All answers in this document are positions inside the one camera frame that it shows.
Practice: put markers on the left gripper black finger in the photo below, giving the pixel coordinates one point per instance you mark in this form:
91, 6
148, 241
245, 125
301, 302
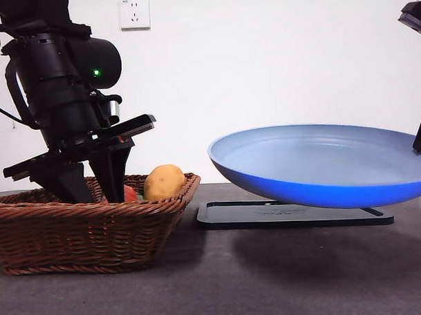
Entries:
68, 185
111, 175

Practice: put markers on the orange carrot with green leaves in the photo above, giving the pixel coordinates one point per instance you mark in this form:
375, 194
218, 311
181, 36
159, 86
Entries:
129, 194

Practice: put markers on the blue round plate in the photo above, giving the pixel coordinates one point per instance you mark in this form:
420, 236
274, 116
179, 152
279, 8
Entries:
318, 167

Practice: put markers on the brown wicker basket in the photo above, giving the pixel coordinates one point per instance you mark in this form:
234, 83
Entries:
78, 238

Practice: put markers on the yellow-brown potato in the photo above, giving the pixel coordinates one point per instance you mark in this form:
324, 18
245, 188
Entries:
164, 183

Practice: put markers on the black rectangular tray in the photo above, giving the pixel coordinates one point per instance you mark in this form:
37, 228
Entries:
233, 220

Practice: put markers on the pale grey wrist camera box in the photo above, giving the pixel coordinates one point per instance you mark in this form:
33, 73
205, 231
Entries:
114, 107

